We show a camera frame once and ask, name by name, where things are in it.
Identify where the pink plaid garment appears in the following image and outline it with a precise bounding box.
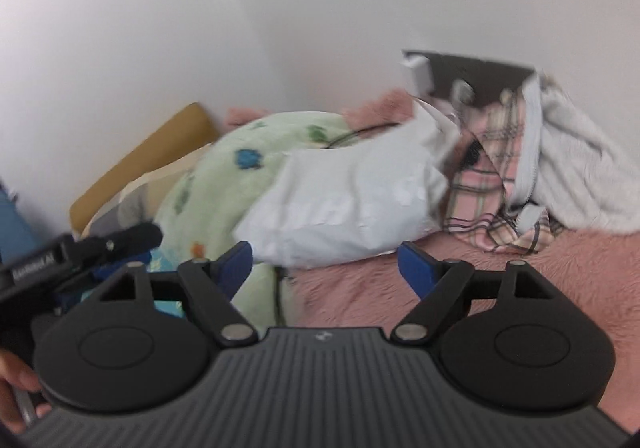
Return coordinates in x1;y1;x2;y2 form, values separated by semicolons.
442;93;559;255

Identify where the blue fabric on chair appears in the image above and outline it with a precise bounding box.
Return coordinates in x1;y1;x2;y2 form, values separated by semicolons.
0;189;39;263

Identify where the pink fluffy blanket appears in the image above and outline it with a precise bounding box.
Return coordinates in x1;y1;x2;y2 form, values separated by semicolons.
216;102;634;447

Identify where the teal bed sheet yellow print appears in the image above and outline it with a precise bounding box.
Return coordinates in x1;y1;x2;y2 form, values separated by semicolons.
55;252;186;318

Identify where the white fleece jacket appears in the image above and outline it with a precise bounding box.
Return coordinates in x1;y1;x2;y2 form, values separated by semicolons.
521;73;639;234

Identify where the person left hand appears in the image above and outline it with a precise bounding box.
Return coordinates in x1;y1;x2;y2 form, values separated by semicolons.
0;348;41;434

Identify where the white cloth garment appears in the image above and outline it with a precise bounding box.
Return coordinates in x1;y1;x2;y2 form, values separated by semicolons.
234;102;460;269

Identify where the mustard yellow headboard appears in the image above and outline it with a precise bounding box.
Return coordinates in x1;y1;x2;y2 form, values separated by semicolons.
68;102;220;233

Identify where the striped grey beige pillow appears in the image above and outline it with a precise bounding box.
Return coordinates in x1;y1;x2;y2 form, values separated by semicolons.
80;143;212;238

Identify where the light green fleece blanket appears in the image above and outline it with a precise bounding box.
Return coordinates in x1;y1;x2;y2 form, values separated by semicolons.
150;110;362;329

